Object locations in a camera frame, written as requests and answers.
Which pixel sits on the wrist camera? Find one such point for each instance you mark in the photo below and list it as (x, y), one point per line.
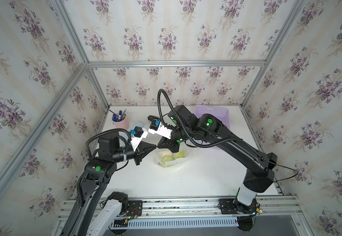
(137, 134)
(156, 127)

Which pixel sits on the light blue pencil case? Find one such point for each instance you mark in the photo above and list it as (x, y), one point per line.
(135, 124)

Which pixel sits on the clear zip-top plastic bag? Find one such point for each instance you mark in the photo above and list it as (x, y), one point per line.
(189, 149)

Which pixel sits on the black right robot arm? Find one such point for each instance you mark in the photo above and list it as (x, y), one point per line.
(207, 132)

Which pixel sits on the yellow pear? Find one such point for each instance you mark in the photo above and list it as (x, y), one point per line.
(164, 153)

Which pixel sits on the green pear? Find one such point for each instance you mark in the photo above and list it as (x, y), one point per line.
(167, 161)
(178, 155)

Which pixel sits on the pink pen cup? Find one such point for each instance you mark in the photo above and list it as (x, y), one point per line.
(123, 124)

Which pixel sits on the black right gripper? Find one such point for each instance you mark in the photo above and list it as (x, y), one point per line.
(169, 145)

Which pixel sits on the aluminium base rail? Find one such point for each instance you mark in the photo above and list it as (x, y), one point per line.
(193, 212)

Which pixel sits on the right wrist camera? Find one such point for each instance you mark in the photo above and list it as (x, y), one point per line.
(156, 127)

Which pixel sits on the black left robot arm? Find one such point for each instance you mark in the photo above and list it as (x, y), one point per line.
(104, 150)

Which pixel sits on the black stapler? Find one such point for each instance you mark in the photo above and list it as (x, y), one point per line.
(151, 118)

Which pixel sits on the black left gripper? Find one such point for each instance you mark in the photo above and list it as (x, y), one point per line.
(138, 155)

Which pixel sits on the purple plastic basket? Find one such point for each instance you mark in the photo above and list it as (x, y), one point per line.
(222, 114)

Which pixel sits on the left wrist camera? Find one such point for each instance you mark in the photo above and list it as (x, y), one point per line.
(137, 134)

